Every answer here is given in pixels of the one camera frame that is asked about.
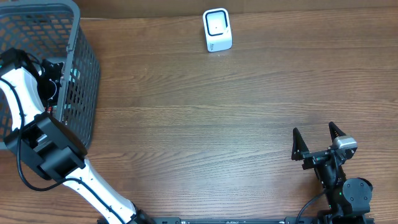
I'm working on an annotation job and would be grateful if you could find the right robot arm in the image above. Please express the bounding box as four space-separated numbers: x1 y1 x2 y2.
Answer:
291 121 374 223

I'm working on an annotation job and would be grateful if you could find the white barcode scanner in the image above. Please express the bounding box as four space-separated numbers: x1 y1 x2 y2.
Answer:
203 8 233 52

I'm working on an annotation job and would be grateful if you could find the grey plastic mesh basket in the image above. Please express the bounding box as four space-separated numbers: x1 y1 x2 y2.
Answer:
1 1 101 147

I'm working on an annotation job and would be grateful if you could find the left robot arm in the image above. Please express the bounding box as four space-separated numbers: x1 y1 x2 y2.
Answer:
1 48 153 223

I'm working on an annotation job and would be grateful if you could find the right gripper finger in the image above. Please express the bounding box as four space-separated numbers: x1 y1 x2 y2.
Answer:
328 121 346 141
291 128 309 161

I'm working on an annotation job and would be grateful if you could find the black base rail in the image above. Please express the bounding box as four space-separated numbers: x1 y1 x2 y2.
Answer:
96 216 376 224

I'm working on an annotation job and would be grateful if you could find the teal wet wipes pack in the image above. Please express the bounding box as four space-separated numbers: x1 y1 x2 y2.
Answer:
64 69 80 109

